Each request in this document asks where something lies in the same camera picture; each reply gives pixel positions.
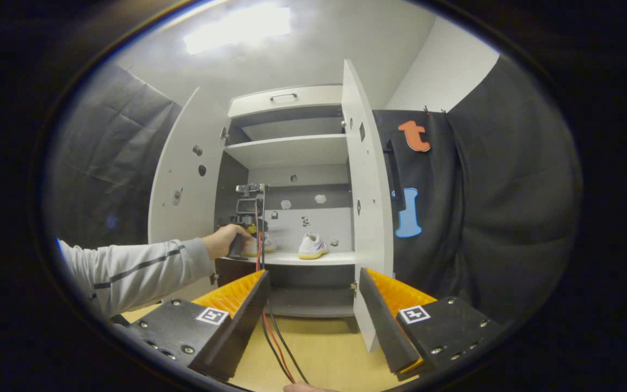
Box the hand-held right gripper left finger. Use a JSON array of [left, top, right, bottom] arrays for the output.
[[115, 271, 271, 382]]

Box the white shoe cabinet door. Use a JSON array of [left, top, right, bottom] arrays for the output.
[[341, 59, 395, 353], [147, 87, 232, 303]]

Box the black backdrop cloth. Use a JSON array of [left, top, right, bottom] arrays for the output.
[[47, 64, 183, 251], [373, 54, 583, 324]]

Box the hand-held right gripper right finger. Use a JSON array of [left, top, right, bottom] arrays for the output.
[[359, 268, 510, 380]]

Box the ceiling light panel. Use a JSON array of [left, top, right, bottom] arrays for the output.
[[183, 5, 292, 55]]

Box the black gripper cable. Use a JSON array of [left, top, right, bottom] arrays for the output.
[[259, 185, 310, 384]]

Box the white shoe cabinet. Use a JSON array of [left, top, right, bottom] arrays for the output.
[[214, 84, 358, 319]]

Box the white canvas shoe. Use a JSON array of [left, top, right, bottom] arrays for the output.
[[243, 231, 277, 258], [298, 232, 329, 260]]

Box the white cabinet drawer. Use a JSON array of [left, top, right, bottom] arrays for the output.
[[228, 85, 343, 119]]

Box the red gripper cable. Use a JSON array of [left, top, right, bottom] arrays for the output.
[[255, 215, 297, 384]]

